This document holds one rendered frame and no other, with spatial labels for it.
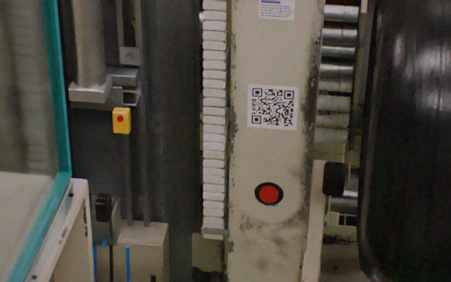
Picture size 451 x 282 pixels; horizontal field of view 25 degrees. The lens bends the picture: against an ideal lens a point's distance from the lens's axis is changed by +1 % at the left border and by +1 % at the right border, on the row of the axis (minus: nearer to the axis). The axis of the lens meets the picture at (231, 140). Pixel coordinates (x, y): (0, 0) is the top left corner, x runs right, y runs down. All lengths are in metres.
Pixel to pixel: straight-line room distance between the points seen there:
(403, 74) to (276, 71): 0.22
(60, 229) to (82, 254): 0.14
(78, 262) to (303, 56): 0.44
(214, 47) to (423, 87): 0.33
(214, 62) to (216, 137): 0.13
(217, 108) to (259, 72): 0.10
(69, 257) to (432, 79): 0.52
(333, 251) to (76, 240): 0.71
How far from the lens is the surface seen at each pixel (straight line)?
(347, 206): 1.88
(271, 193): 1.62
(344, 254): 1.93
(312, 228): 1.74
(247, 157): 1.59
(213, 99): 1.56
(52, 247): 1.20
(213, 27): 1.50
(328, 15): 1.91
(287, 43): 1.49
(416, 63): 1.38
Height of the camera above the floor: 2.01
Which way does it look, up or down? 33 degrees down
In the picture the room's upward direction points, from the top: 1 degrees clockwise
